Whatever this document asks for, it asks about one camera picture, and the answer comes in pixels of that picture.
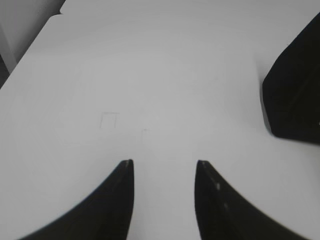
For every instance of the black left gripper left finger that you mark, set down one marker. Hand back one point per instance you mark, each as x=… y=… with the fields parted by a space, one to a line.
x=103 y=215

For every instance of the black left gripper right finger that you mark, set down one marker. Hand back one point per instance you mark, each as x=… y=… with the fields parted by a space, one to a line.
x=223 y=214

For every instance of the black fabric bag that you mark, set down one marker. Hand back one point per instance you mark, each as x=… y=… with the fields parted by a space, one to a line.
x=291 y=89

